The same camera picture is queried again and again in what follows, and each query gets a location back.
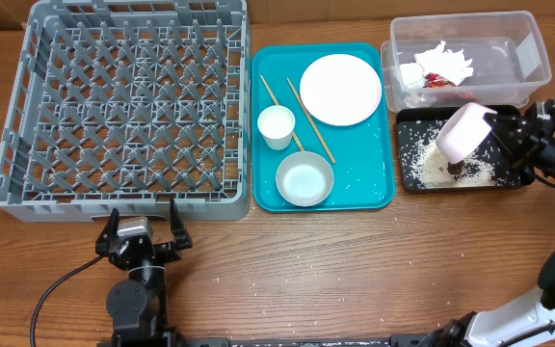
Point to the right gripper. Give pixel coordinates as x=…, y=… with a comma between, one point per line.
x=507, y=133

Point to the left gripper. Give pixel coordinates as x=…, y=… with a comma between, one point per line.
x=172, y=250

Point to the pink bowl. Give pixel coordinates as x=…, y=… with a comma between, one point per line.
x=463, y=132

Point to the brown food scrap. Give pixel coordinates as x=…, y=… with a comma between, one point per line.
x=456, y=168

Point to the white napkin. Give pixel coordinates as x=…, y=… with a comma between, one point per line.
x=450, y=64

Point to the red snack wrapper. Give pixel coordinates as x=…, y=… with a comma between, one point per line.
x=433, y=80

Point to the pile of rice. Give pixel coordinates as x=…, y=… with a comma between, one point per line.
x=431, y=168

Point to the grey-white bowl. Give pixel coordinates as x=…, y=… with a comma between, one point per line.
x=304, y=178

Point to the white paper cup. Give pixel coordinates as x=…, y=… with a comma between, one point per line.
x=276, y=126

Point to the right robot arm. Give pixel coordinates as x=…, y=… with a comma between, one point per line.
x=528, y=320

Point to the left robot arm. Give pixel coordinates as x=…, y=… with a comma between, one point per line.
x=138, y=305

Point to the black food waste tray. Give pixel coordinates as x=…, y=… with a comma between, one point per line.
x=412, y=140

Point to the grey dishwasher rack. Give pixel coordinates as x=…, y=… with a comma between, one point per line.
x=131, y=106

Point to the clear plastic bin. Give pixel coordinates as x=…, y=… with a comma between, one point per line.
x=506, y=51

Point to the pink round plate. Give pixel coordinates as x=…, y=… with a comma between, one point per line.
x=340, y=90

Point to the teal plastic tray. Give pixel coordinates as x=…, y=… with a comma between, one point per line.
x=363, y=173

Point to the right wooden chopstick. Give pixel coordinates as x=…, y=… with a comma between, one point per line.
x=312, y=122

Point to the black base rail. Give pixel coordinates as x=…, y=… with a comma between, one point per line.
x=396, y=340

